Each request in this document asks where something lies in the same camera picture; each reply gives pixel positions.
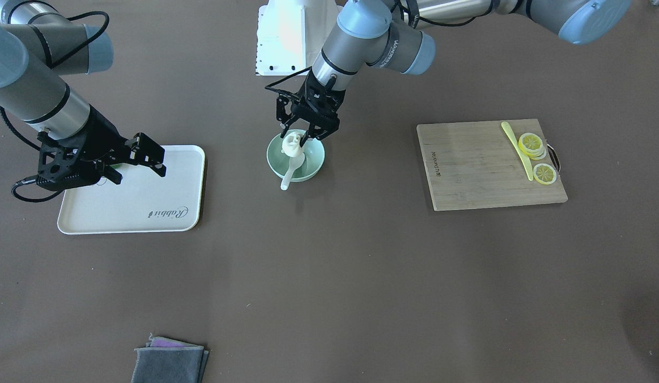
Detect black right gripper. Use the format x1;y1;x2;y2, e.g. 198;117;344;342
37;107;167;192

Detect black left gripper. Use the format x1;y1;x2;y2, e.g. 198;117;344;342
276;70;345;146

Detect white ceramic spoon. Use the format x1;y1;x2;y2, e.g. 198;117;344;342
280;151;306;190

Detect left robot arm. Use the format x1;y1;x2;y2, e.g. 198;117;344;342
267;1;631;145

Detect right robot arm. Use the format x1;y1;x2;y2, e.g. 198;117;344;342
0;1;167;195

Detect light green bowl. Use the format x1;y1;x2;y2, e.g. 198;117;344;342
266;129;326;182

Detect white serving tray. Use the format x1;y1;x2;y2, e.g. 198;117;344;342
57;145;206;235

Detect wooden cutting board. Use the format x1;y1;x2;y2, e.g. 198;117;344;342
416;120;568;211

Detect yellow plastic knife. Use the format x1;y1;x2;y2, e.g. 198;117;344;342
501;121;534;181

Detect folded gray cloth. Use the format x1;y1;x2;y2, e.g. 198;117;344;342
131;335;210;382

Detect stacked lemon slices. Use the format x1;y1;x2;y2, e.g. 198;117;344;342
517;132;547;161

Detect lemon slice front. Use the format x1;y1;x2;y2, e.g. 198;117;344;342
532;163;558;185

